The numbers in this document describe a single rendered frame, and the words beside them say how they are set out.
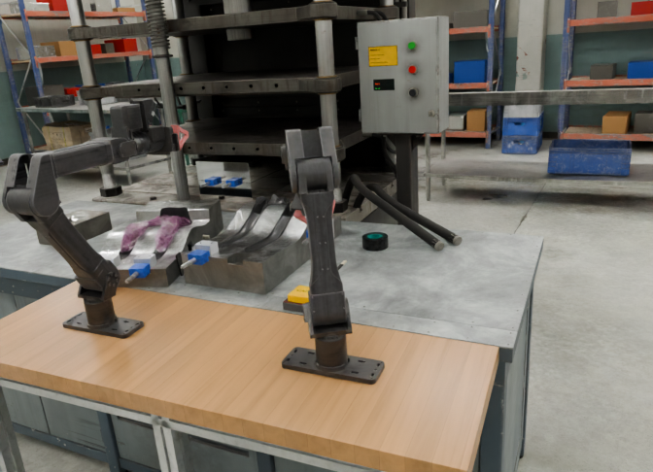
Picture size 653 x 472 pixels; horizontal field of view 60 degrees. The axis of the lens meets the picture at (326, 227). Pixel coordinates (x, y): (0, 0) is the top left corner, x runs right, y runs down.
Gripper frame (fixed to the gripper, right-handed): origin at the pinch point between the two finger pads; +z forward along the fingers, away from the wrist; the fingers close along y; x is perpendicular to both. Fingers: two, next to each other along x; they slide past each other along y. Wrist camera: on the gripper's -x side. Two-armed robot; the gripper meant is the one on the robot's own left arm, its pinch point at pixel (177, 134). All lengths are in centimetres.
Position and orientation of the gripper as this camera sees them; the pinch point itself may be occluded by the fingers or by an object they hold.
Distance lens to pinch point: 164.1
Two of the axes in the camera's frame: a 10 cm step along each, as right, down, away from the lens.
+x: 0.6, 9.6, 2.9
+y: -9.2, -0.6, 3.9
